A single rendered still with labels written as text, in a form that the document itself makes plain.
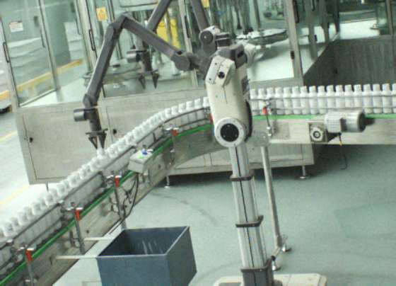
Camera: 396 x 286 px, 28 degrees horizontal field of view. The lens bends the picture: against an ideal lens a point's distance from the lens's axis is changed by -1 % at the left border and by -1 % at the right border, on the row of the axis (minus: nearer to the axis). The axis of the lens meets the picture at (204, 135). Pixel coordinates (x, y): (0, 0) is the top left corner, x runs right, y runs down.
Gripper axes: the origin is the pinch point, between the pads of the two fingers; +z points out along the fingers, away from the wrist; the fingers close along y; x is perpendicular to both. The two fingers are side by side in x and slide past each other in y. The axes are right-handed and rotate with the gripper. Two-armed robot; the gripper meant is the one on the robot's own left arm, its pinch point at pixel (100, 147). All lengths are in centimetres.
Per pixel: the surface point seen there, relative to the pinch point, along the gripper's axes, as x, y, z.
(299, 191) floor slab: 266, 41, 120
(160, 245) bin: -51, 45, 34
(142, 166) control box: 5.4, 18.9, 12.9
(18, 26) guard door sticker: 296, -206, -46
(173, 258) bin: -74, 59, 30
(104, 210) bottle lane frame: -19.2, 5.2, 27.1
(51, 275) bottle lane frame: -79, 5, 34
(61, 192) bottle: -49.0, 0.9, 6.7
